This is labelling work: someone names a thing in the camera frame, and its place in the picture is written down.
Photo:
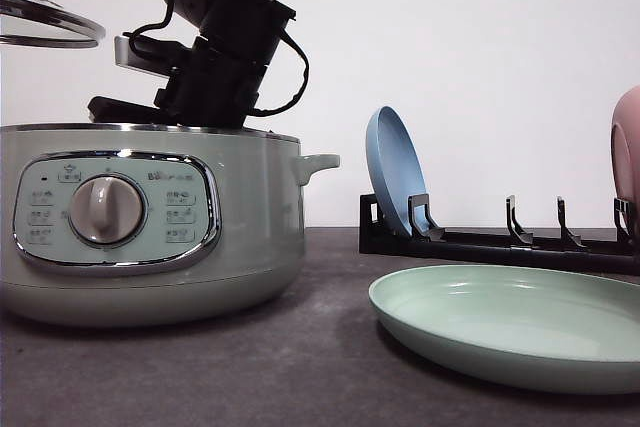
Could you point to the black dish rack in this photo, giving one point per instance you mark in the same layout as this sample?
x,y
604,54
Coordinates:
x,y
568,251

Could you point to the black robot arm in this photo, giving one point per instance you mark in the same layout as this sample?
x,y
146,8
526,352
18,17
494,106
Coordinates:
x,y
235,41

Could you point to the pink plate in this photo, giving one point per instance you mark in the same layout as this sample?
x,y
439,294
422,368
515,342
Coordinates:
x,y
625,151

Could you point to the glass steamer lid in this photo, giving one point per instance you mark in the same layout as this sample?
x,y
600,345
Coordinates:
x,y
47,24

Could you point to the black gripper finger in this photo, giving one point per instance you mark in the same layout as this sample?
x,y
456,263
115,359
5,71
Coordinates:
x,y
110,110

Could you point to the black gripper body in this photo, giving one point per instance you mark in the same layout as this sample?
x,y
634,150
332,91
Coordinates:
x,y
213,87

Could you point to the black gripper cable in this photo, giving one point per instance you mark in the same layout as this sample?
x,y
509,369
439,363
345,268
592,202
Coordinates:
x,y
132,44

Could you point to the blue plate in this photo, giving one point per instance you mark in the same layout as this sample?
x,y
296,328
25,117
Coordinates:
x,y
395,170

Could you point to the green plate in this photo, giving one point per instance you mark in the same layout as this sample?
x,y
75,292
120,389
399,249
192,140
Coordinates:
x,y
515,327

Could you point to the green electric steamer pot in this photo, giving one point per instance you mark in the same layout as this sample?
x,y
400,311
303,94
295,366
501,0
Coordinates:
x,y
130,224

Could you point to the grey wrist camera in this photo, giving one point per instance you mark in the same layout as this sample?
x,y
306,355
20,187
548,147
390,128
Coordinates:
x,y
152,55

